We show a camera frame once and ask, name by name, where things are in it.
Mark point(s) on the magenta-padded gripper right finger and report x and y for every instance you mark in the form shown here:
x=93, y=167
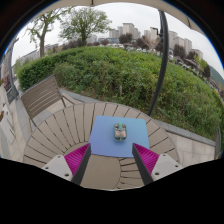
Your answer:
x=146, y=158

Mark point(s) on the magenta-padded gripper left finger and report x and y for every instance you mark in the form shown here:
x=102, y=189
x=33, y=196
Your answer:
x=76, y=158

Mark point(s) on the transparent computer mouse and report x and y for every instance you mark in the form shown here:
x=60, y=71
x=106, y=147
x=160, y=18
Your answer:
x=120, y=132

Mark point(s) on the blue mouse pad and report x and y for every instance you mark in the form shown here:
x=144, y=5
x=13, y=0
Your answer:
x=103, y=136

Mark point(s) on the brown slatted outdoor chair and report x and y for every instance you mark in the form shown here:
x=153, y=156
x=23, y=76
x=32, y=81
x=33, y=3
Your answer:
x=41, y=95

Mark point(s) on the green hedge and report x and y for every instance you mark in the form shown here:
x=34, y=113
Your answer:
x=110, y=73

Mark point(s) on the black curved umbrella pole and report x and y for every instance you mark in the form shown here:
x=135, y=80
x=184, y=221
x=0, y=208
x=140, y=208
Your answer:
x=162, y=66

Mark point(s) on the tall thin-crowned tree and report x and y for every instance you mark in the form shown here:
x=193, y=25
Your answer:
x=42, y=36

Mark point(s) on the distant high-rise buildings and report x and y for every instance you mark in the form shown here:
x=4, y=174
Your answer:
x=128, y=29

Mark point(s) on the round leafy tree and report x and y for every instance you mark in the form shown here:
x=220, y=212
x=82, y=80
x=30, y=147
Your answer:
x=83, y=21

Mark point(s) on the beige patio umbrella canopy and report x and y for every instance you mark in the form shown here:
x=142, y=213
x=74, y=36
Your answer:
x=100, y=2

